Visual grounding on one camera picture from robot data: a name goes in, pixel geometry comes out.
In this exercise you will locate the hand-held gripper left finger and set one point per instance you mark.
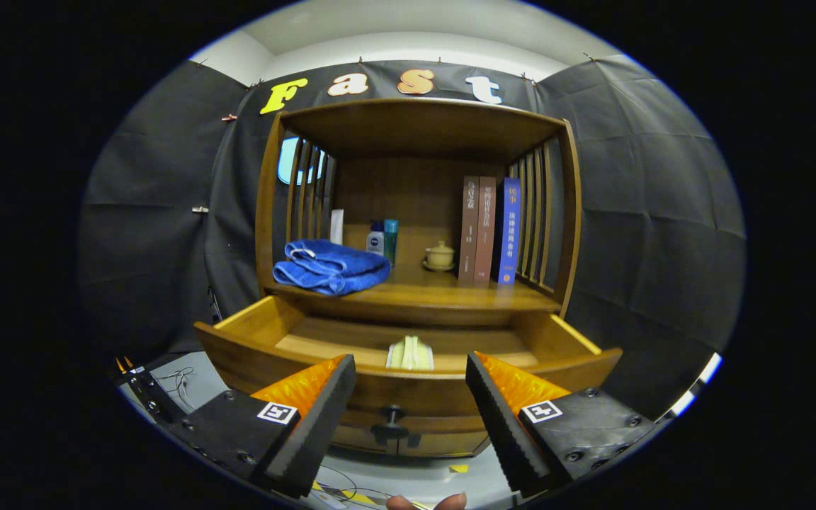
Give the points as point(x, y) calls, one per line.
point(319, 425)

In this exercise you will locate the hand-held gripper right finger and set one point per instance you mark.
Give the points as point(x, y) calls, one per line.
point(503, 425)

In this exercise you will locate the pale green scrubbing brush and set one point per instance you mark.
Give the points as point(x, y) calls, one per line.
point(410, 354)

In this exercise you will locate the wooden cabinet door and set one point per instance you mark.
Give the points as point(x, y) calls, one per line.
point(360, 443)
point(450, 444)

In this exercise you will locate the wooden countertop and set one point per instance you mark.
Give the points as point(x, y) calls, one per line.
point(443, 292)

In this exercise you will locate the wooden cabinet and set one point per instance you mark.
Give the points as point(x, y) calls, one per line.
point(415, 131)

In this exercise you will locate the yellow floor tape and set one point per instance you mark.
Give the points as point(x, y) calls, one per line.
point(458, 468)

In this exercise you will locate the blue folded towel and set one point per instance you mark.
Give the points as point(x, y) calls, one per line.
point(330, 268)

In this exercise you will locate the beige lidded teacup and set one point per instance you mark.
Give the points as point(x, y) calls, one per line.
point(440, 256)

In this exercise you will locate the white bottle with blue cap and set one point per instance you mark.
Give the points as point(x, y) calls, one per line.
point(375, 242)

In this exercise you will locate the reddish brown book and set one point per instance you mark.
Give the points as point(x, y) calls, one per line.
point(485, 234)

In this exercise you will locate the teal bottle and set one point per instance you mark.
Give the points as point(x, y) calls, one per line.
point(391, 244)

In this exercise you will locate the dark brown book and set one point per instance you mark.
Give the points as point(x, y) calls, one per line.
point(468, 234)

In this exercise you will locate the blue book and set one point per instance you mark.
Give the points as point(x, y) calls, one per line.
point(510, 230)

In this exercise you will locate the white tube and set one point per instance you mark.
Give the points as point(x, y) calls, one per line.
point(336, 227)

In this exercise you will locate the black backdrop cloth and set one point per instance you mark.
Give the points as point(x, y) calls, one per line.
point(627, 212)

